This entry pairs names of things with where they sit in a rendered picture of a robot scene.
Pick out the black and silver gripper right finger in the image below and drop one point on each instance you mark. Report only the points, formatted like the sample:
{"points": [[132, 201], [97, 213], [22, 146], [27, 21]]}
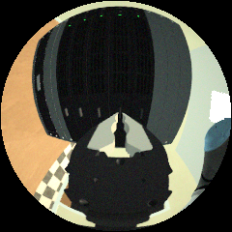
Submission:
{"points": [[140, 139]]}

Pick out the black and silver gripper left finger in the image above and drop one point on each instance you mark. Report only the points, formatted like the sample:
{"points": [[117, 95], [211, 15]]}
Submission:
{"points": [[98, 139]]}

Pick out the dark grey server rack frame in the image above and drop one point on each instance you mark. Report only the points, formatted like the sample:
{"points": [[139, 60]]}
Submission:
{"points": [[108, 62]]}

